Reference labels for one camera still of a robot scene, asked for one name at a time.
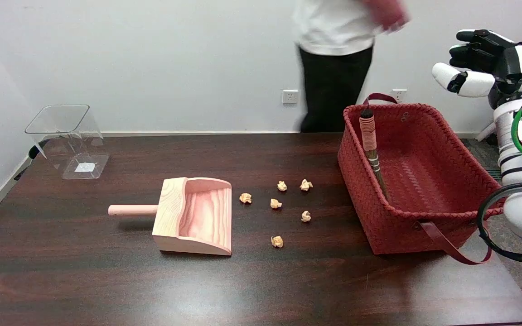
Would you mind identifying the red woven basket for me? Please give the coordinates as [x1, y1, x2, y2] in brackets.
[337, 93, 505, 265]

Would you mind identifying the wooden dustpan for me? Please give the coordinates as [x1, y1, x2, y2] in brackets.
[108, 177, 233, 256]

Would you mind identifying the small broom with handle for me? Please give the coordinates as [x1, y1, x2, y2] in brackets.
[359, 109, 391, 202]

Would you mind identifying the clear plastic container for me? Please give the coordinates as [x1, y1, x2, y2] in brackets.
[24, 105, 110, 180]

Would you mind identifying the black cable loop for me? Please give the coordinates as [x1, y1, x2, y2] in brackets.
[477, 182, 522, 263]

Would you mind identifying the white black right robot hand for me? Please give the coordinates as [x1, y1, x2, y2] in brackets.
[432, 29, 522, 109]

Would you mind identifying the grey curved tube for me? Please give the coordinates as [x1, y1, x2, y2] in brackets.
[475, 121, 497, 142]

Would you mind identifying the person in white shirt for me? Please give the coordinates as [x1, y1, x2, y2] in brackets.
[292, 0, 411, 133]

